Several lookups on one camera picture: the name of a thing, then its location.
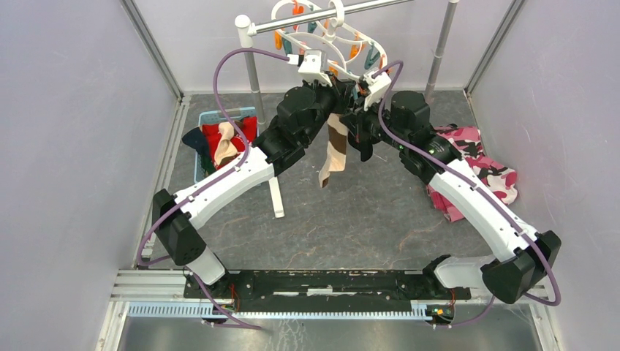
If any teal clothespin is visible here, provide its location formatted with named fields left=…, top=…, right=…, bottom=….
left=282, top=38, right=293, bottom=55
left=364, top=42, right=382, bottom=70

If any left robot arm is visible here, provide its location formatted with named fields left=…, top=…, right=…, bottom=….
left=152, top=80, right=356, bottom=298

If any navy blue sock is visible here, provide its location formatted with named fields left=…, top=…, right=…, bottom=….
left=181, top=127, right=211, bottom=162

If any silver white drying rack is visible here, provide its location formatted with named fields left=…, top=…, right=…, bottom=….
left=235, top=0, right=461, bottom=220

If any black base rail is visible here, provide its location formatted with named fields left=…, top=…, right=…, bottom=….
left=207, top=270, right=472, bottom=312

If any light blue plastic basket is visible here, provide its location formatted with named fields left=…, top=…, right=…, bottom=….
left=194, top=107, right=259, bottom=184

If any white clip hanger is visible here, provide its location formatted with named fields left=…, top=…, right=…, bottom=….
left=274, top=18, right=388, bottom=80

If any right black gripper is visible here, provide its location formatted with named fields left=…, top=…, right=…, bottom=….
left=341, top=91, right=408, bottom=151

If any black white-striped sock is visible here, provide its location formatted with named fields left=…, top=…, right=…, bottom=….
left=359, top=140, right=374, bottom=162

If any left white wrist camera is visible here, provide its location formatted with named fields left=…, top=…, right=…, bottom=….
left=287, top=50, right=333, bottom=87

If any red sock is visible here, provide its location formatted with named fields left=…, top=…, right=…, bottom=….
left=200, top=116, right=258, bottom=170

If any pink camouflage bag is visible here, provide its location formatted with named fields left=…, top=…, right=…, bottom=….
left=435, top=124, right=518, bottom=205

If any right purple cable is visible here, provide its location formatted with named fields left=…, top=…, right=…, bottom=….
left=370, top=60, right=562, bottom=329

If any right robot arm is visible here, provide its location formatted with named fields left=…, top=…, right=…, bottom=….
left=341, top=91, right=562, bottom=306

